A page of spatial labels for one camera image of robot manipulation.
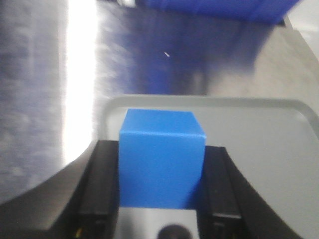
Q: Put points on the grey metal tray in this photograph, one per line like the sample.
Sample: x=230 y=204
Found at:
x=273 y=142

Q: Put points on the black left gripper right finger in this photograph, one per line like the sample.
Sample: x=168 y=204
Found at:
x=230 y=208

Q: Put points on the right blue plastic bin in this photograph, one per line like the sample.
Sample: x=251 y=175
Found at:
x=264 y=11

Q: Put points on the blue cube block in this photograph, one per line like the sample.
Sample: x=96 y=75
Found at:
x=161 y=156

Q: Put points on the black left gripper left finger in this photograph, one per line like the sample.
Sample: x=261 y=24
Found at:
x=79 y=202

